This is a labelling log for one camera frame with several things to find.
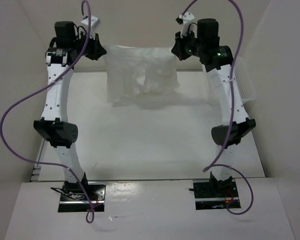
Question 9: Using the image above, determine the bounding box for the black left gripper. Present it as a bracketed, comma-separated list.
[71, 30, 106, 61]

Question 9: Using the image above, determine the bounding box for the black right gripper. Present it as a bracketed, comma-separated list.
[172, 27, 205, 61]

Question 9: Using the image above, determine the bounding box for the white pleated skirt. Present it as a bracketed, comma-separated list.
[103, 44, 180, 104]

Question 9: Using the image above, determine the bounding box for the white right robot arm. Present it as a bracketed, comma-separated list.
[171, 12, 256, 197]

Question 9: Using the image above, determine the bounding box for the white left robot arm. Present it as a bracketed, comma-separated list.
[33, 16, 107, 200]

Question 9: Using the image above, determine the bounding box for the white perforated plastic basket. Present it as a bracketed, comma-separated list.
[204, 56, 257, 103]

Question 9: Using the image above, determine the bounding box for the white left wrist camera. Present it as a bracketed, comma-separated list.
[80, 15, 100, 34]

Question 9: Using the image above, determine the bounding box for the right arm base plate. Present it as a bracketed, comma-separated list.
[188, 179, 241, 211]

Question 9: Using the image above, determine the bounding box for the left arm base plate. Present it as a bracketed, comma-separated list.
[50, 181, 106, 213]

